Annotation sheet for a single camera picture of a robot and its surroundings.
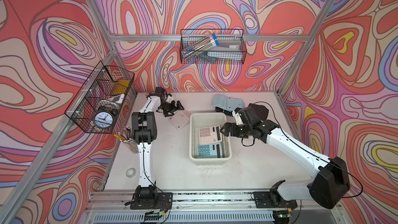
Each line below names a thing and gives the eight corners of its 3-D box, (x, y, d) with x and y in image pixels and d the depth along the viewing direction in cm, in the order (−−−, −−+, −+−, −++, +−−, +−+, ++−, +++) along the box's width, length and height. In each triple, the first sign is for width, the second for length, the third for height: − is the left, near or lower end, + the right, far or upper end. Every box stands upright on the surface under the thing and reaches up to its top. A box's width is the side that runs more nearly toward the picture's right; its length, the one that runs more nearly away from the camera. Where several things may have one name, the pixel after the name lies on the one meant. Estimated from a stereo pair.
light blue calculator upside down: (213, 111, 109) (213, 107, 106) (212, 99, 117) (212, 94, 113) (243, 111, 109) (245, 107, 105) (240, 99, 117) (242, 94, 113)
